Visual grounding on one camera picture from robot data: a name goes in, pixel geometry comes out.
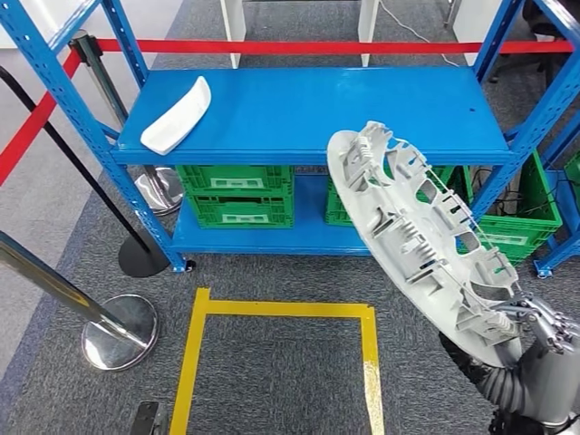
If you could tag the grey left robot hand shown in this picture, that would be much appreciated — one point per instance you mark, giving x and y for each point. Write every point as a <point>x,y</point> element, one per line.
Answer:
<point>149,420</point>

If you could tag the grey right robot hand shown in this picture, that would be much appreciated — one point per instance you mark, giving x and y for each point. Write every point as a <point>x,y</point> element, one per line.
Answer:
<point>553,378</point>

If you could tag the grey plastic wheel hubcap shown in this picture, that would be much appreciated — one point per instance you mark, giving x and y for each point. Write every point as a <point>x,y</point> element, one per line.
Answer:
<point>408,240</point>

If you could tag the blue steel shelf rack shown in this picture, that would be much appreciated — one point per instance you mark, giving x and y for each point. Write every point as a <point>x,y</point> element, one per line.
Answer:
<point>562,198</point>
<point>317,108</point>

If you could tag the white curved plastic part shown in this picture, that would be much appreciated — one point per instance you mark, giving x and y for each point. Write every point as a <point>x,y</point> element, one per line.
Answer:
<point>176,120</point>

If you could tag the chrome barrier stanchion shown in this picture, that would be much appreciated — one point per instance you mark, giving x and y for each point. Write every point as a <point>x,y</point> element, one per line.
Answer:
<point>158,192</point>
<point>118,336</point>

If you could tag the black barrier stanchion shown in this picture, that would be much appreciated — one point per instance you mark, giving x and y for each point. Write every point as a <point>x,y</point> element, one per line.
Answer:
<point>140,261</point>

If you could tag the red barrier belt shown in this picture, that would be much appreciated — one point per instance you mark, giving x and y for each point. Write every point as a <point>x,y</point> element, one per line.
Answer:
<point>294,46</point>
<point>27,129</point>

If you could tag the black office chair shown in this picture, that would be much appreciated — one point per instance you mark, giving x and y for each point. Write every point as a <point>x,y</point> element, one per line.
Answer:
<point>544,18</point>

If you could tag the white desk side panel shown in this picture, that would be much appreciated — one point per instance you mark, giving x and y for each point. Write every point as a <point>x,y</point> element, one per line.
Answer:
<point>476,21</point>

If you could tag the white desk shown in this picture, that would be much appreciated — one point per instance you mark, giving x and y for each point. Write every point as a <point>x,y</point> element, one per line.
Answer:
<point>233,30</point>

